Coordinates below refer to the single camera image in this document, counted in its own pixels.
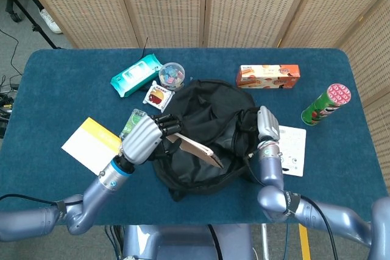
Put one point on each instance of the black chair caster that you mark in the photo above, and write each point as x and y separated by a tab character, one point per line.
13	13

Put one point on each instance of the wicker folding screen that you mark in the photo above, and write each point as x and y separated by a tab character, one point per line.
250	7

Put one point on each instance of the green chips can pink lid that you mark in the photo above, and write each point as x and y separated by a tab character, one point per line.
326	104

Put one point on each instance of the clear water bottle green label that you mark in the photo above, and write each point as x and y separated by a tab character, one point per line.
134	118

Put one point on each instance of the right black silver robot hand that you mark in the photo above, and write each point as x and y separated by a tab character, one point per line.
268	123

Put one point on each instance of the thin black antenna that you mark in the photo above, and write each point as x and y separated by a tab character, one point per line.
145	47

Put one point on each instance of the blue-grey robot torso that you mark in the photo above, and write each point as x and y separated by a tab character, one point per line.
182	241

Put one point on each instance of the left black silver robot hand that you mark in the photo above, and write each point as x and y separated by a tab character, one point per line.
141	141

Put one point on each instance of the white card box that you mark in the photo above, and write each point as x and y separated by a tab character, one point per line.
294	150

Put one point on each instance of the black tripod stand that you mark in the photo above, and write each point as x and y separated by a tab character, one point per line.
27	13

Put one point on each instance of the yellow and white book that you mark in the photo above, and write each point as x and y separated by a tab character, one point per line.
88	144

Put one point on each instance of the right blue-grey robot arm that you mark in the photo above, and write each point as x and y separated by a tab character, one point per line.
274	193

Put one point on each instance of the yellow floor tape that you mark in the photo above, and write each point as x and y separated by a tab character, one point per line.
304	241

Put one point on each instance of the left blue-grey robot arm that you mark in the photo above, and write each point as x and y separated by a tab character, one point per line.
76	205

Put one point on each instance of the metal table leg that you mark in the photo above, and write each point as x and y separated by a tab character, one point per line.
265	241

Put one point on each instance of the clear tub of coloured clips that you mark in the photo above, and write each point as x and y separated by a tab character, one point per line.
171	75

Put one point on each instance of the white shoe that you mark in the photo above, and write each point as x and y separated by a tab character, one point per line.
50	22

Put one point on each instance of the orange biscuit box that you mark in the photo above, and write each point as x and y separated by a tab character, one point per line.
268	76

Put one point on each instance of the teal wet wipes pack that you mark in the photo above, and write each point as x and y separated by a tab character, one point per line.
135	74

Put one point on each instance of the blue carpet table cover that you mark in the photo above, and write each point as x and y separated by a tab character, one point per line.
76	89

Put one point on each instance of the white red snack packet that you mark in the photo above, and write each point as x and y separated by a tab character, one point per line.
158	96

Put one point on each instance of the black backpack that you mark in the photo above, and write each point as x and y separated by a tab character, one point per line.
210	111

